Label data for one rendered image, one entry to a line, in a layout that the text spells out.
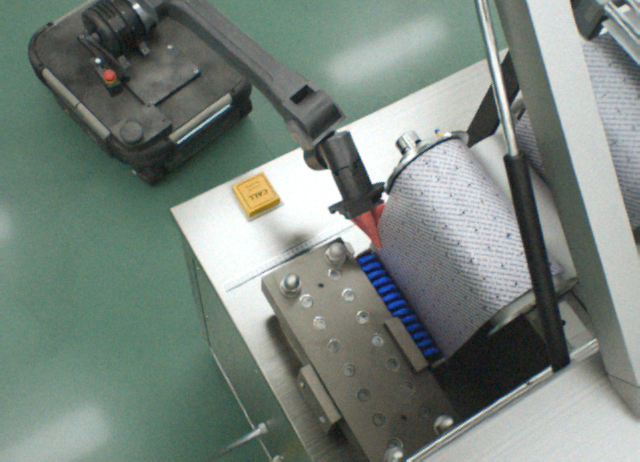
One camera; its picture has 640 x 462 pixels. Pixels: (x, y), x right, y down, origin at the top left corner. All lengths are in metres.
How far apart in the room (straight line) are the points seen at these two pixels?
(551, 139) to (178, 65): 1.99
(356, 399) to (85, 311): 1.32
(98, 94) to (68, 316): 0.70
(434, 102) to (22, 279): 1.43
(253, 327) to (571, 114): 0.93
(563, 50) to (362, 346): 0.79
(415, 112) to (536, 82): 1.09
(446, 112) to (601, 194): 1.10
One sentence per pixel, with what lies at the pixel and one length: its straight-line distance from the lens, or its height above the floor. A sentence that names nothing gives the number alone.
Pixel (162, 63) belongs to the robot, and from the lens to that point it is 2.40.
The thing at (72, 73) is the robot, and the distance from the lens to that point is 2.45.
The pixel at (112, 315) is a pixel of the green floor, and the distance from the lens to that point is 2.30.
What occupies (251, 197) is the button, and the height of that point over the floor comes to 0.92.
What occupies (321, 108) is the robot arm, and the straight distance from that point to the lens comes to 1.14.
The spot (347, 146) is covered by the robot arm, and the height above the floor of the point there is 1.18.
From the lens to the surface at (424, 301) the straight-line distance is 1.15.
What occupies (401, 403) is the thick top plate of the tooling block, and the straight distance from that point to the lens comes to 1.16.
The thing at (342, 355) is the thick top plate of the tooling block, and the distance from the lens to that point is 1.17.
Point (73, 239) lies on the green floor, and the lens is 2.42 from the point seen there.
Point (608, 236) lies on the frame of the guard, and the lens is 0.50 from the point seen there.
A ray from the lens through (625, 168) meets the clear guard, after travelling 0.52.
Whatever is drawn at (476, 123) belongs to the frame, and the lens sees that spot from 1.44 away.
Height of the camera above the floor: 2.15
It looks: 65 degrees down
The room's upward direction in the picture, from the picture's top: 11 degrees clockwise
